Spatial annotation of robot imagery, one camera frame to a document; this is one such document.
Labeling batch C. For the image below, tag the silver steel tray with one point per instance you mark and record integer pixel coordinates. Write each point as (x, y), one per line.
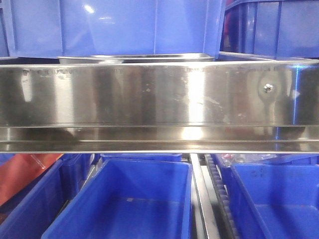
(153, 58)

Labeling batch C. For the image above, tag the blue bin lower centre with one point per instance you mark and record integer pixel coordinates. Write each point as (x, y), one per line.
(130, 199)

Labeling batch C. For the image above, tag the blue bin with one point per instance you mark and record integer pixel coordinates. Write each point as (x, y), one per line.
(275, 202)
(31, 211)
(130, 199)

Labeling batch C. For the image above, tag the blue bin lower right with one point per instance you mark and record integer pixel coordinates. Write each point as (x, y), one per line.
(275, 202)

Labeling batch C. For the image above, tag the blue crate upper right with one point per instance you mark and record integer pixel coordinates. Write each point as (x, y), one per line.
(279, 28)

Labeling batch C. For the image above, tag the red plastic bag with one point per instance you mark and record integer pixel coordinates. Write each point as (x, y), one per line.
(21, 170)

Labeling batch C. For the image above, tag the large blue crate top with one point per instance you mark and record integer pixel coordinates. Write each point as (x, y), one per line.
(52, 28)

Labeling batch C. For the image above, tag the blue bin lower left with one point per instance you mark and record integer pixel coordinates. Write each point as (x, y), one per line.
(31, 211)

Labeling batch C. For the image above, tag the stainless steel shelf rail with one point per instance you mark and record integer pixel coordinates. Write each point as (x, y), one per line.
(190, 107)

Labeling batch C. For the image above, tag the silver bolt on rail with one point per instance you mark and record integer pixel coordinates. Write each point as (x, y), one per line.
(268, 88)

